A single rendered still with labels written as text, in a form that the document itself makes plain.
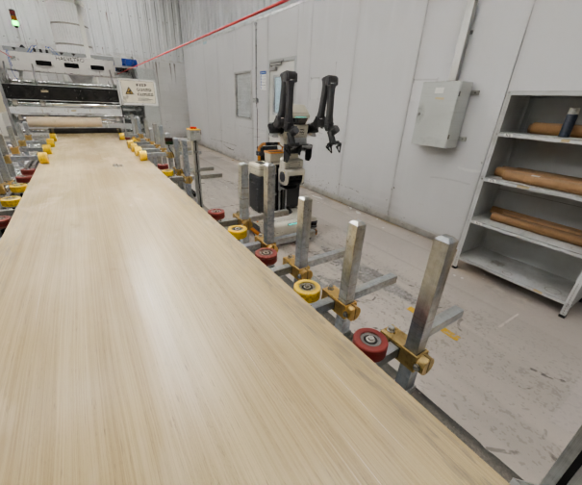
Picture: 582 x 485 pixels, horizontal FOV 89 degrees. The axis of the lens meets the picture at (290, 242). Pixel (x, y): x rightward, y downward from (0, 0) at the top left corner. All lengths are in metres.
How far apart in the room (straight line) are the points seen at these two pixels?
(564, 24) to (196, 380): 3.41
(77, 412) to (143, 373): 0.11
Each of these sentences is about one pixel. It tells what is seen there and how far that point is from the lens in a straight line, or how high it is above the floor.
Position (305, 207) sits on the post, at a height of 1.08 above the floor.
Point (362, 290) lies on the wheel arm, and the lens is 1.06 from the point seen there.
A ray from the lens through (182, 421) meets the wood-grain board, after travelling 0.61.
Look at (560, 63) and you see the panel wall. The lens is 3.43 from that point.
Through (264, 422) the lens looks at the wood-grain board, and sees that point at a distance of 0.59.
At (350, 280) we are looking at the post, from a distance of 0.91.
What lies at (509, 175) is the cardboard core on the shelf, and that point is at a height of 0.94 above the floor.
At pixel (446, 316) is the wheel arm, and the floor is 0.84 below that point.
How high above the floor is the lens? 1.39
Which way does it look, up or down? 25 degrees down
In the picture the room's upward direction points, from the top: 3 degrees clockwise
